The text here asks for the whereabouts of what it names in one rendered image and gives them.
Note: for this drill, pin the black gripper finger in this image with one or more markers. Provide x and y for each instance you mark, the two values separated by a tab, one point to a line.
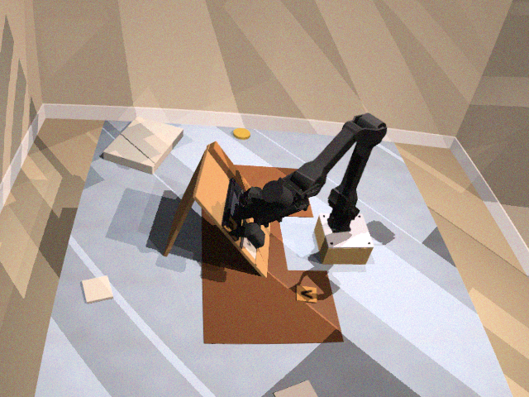
242	214
240	231

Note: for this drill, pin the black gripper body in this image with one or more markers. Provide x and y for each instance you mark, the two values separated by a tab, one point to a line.
253	231

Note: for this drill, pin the yellow flat disc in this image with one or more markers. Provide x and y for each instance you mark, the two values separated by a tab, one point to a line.
241	134

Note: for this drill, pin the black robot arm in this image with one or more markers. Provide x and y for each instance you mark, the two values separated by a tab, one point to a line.
290	194

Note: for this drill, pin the white paper ticket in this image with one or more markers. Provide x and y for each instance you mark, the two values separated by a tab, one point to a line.
249	247

